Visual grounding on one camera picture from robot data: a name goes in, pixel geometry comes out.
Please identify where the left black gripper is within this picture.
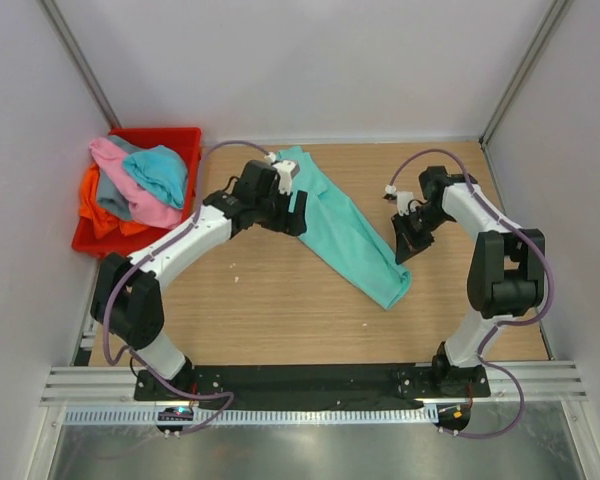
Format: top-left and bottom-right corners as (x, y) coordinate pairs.
(255, 184), (307, 236)

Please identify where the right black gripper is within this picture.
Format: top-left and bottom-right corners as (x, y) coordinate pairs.
(393, 205), (453, 264)

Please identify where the teal green t shirt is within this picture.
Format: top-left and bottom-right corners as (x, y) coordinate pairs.
(276, 146), (412, 310)

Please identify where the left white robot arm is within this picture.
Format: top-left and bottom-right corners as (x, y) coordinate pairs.
(91, 160), (307, 400)

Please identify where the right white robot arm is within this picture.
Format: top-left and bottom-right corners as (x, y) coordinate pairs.
(385, 166), (545, 398)

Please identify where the red plastic bin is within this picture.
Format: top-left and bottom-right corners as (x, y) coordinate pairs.
(72, 127), (201, 258)

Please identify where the sky blue t shirt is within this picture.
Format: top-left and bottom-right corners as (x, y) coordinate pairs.
(122, 145), (188, 210)

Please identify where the pink t shirt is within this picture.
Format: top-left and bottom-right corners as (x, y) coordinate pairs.
(89, 137), (182, 229)

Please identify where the grey t shirt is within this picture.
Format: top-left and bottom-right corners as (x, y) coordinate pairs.
(96, 135), (140, 221)

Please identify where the orange t shirt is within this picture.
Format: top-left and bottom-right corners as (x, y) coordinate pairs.
(79, 163), (148, 239)

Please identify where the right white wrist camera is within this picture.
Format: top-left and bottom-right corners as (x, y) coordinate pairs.
(383, 184), (415, 216)

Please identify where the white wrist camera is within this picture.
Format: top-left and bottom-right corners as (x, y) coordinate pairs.
(264, 152), (300, 196)
(383, 184), (415, 216)

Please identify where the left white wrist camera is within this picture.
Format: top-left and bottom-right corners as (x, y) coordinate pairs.
(264, 152), (300, 196)

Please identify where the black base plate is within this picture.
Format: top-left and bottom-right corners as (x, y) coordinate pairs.
(132, 362), (491, 412)

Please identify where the slotted cable duct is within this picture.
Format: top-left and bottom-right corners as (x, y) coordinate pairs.
(63, 405), (438, 427)

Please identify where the aluminium frame rail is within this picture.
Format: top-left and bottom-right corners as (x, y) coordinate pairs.
(39, 364), (141, 406)

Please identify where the right corner aluminium post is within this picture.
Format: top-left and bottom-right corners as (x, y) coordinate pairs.
(479, 0), (573, 150)

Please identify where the corner aluminium post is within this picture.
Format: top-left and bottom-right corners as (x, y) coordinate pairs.
(479, 0), (573, 150)
(37, 0), (122, 129)

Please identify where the left corner aluminium post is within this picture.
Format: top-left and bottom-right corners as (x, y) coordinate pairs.
(37, 0), (122, 129)

